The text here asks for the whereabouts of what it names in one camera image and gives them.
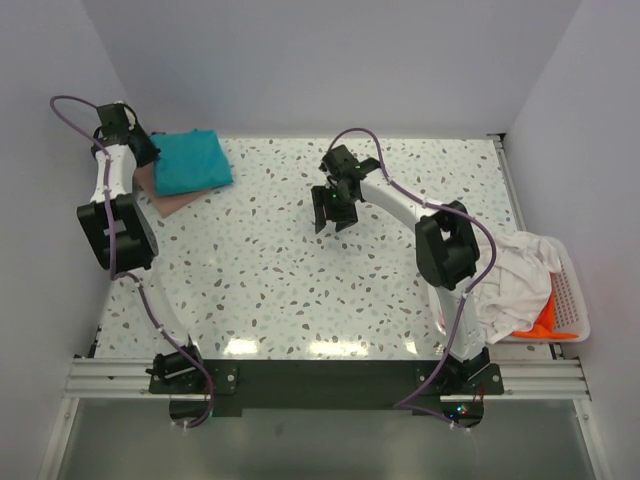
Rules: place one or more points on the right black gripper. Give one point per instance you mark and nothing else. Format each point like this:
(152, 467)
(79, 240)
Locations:
(343, 219)

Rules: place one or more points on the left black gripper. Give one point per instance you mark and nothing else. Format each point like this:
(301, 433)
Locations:
(151, 152)

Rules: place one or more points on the teal t shirt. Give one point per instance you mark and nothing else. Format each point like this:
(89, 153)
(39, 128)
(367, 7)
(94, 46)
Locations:
(189, 162)

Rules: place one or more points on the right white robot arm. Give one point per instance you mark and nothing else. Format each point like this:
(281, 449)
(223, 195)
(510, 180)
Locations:
(446, 247)

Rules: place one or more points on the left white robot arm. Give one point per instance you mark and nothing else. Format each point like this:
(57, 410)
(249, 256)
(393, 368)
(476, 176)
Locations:
(118, 232)

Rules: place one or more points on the folded pink t shirt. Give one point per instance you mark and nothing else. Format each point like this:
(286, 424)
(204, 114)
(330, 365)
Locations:
(166, 205)

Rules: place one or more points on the white t shirt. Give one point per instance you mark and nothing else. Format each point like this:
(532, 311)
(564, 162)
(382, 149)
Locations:
(518, 286)

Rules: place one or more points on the orange t shirt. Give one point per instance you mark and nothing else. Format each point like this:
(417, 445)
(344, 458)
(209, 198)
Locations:
(543, 327)

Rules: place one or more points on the white plastic basket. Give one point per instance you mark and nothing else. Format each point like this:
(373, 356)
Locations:
(571, 316)

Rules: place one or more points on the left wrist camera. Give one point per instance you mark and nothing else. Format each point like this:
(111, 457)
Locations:
(130, 114)

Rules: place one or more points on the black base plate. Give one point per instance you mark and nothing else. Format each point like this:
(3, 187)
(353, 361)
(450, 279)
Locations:
(461, 412)

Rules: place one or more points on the aluminium front rail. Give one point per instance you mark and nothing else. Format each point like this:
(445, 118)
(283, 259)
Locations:
(343, 380)

